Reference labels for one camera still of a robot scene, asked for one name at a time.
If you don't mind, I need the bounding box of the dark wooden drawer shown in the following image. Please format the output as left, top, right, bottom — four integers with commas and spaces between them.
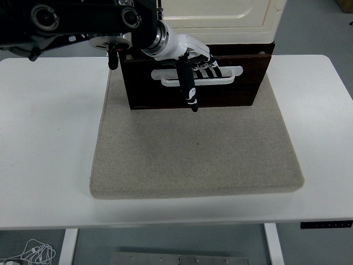
122, 50, 273, 89

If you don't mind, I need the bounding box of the white table leg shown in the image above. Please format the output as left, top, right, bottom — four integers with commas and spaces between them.
58, 228, 79, 265
263, 222, 285, 265

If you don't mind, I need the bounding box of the white drawer handle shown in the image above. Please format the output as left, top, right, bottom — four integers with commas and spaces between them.
151, 66, 244, 87

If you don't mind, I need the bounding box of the black table control panel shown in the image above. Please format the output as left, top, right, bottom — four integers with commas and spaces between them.
299, 220, 353, 230

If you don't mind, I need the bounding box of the white cable bundle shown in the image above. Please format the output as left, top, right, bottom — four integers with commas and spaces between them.
16, 238, 57, 265

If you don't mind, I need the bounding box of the cardboard box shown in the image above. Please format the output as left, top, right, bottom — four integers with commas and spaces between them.
336, 0, 353, 13

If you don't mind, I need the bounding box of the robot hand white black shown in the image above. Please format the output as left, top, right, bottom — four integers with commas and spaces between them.
140, 24, 224, 113

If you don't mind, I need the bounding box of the grey metal plate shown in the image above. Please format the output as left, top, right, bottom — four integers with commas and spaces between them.
110, 251, 250, 265

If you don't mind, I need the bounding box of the cream plastic cabinet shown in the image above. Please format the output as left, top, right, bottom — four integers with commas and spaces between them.
157, 0, 287, 45

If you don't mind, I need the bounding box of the grey fabric mat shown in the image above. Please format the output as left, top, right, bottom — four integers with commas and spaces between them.
89, 54, 306, 199

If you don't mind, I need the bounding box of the dark wooden drawer case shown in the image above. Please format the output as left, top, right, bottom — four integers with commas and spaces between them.
117, 41, 276, 110

